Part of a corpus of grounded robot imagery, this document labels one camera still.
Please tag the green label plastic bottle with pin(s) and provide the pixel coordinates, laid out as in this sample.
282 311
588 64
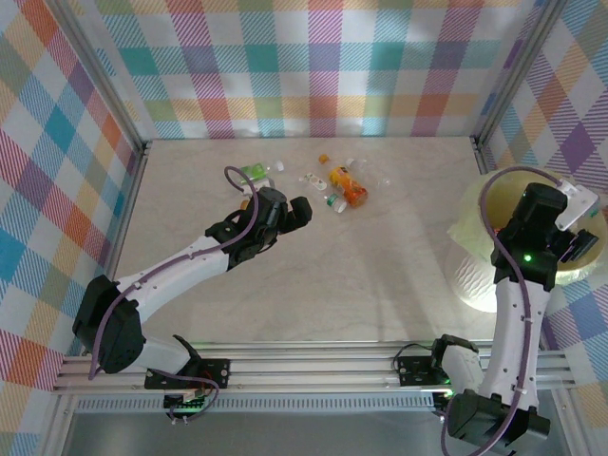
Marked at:
252 170

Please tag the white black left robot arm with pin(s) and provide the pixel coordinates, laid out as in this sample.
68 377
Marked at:
176 275

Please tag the small controller board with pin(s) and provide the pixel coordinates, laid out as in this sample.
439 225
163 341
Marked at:
183 404
445 396

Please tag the orange yellow label juice bottle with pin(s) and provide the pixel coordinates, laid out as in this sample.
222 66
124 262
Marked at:
351 190

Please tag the aluminium front rail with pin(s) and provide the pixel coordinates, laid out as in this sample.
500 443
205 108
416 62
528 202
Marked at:
309 366

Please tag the white green label bottle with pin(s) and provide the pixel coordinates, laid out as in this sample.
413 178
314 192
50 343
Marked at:
313 180

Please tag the white ribbed bin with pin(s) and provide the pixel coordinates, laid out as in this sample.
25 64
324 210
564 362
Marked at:
468 285

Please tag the orange bottle cap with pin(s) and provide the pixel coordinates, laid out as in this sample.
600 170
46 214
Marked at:
243 203
324 158

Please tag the aluminium corner post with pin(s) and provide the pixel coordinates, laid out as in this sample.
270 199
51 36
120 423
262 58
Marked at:
108 81
517 71

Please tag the clear unlabelled plastic bottle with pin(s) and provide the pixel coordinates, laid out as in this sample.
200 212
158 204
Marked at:
363 168

